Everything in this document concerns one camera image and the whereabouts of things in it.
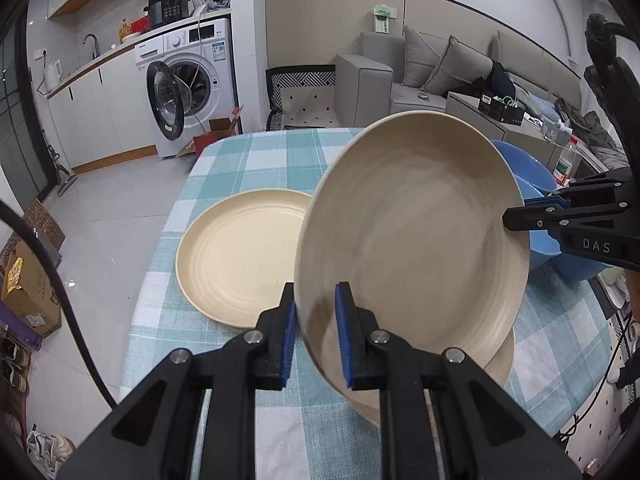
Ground white sneakers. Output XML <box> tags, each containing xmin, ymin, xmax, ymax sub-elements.
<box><xmin>27</xmin><ymin>430</ymin><xmax>76</xmax><ymax>478</ymax></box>

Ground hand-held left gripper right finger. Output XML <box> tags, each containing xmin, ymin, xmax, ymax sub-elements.
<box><xmin>334</xmin><ymin>282</ymin><xmax>583</xmax><ymax>480</ymax></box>

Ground white washing machine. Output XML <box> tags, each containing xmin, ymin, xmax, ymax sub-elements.
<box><xmin>134</xmin><ymin>17</ymin><xmax>238</xmax><ymax>158</ymax></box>

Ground beige plate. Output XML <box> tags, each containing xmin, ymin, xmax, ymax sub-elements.
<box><xmin>345</xmin><ymin>327</ymin><xmax>516</xmax><ymax>428</ymax></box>
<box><xmin>175</xmin><ymin>189</ymin><xmax>313</xmax><ymax>331</ymax></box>
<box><xmin>295</xmin><ymin>111</ymin><xmax>532</xmax><ymax>396</ymax></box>

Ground green tissue pack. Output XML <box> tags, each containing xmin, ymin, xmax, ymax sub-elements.
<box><xmin>371</xmin><ymin>4</ymin><xmax>398</xmax><ymax>35</ymax></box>

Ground brown cardboard box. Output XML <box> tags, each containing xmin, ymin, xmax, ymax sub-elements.
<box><xmin>22</xmin><ymin>199</ymin><xmax>66</xmax><ymax>251</ymax></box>
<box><xmin>0</xmin><ymin>240</ymin><xmax>63</xmax><ymax>338</ymax></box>

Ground clear water bottle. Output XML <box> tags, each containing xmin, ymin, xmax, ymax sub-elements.
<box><xmin>552</xmin><ymin>135</ymin><xmax>578</xmax><ymax>187</ymax></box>

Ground white kitchen counter cabinet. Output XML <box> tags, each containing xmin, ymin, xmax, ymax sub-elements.
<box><xmin>35</xmin><ymin>45</ymin><xmax>161</xmax><ymax>171</ymax></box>

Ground red cardboard box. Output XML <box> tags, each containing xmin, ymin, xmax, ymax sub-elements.
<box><xmin>192</xmin><ymin>105</ymin><xmax>244</xmax><ymax>156</ymax></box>

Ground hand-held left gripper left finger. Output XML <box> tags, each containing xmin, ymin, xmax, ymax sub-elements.
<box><xmin>57</xmin><ymin>282</ymin><xmax>298</xmax><ymax>480</ymax></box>

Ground black cable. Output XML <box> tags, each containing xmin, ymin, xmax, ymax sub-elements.
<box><xmin>0</xmin><ymin>200</ymin><xmax>118</xmax><ymax>408</ymax></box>

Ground black pressure cooker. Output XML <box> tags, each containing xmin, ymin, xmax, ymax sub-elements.
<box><xmin>145</xmin><ymin>0</ymin><xmax>193</xmax><ymax>30</ymax></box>

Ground chair with patterned cushion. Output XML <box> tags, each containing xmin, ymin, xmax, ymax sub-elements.
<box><xmin>265</xmin><ymin>65</ymin><xmax>341</xmax><ymax>131</ymax></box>

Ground grey tissue box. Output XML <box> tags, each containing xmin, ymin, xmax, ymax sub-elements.
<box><xmin>540</xmin><ymin>115</ymin><xmax>573</xmax><ymax>143</ymax></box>

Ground blue bowl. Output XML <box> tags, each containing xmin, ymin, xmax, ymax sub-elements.
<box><xmin>490</xmin><ymin>140</ymin><xmax>558</xmax><ymax>201</ymax></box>
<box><xmin>515</xmin><ymin>175</ymin><xmax>621</xmax><ymax>282</ymax></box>

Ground grey clothing pile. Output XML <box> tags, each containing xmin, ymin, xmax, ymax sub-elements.
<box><xmin>555</xmin><ymin>97</ymin><xmax>626</xmax><ymax>161</ymax></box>

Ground grey sofa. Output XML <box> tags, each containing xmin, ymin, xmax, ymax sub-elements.
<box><xmin>335</xmin><ymin>30</ymin><xmax>631</xmax><ymax>171</ymax></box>

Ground dark jacket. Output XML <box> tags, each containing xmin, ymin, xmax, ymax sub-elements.
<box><xmin>487</xmin><ymin>60</ymin><xmax>516</xmax><ymax>101</ymax></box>

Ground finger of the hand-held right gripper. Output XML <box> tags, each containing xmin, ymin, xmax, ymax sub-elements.
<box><xmin>502</xmin><ymin>199</ymin><xmax>628</xmax><ymax>233</ymax></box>
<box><xmin>550</xmin><ymin>167</ymin><xmax>633</xmax><ymax>203</ymax></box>

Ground teal checked tablecloth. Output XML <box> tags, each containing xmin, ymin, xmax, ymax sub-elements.
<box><xmin>120</xmin><ymin>127</ymin><xmax>613</xmax><ymax>480</ymax></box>

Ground black box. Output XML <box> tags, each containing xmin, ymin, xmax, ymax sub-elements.
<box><xmin>477</xmin><ymin>92</ymin><xmax>525</xmax><ymax>125</ymax></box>

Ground grey sofa cushion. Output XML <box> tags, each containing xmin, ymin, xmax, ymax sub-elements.
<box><xmin>425</xmin><ymin>35</ymin><xmax>493</xmax><ymax>98</ymax></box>
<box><xmin>402</xmin><ymin>25</ymin><xmax>451</xmax><ymax>88</ymax></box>

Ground yellow items on counter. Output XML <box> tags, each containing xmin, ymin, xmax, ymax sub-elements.
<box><xmin>119</xmin><ymin>19</ymin><xmax>151</xmax><ymax>43</ymax></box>

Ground grey side cabinet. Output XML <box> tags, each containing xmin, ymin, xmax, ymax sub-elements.
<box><xmin>445</xmin><ymin>91</ymin><xmax>583</xmax><ymax>171</ymax></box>

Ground pair of shoes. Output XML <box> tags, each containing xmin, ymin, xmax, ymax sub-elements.
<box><xmin>0</xmin><ymin>335</ymin><xmax>31</xmax><ymax>393</ymax></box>

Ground floor mop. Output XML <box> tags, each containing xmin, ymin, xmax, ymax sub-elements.
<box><xmin>47</xmin><ymin>145</ymin><xmax>76</xmax><ymax>196</ymax></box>

